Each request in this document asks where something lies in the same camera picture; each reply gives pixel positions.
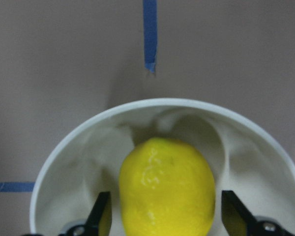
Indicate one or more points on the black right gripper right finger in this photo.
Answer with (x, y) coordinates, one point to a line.
(236, 218)

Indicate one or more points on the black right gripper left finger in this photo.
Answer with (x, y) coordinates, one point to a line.
(99, 220)

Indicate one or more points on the cream ceramic bowl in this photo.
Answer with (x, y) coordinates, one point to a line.
(241, 155)

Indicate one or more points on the yellow lemon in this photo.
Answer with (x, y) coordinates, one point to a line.
(166, 188)

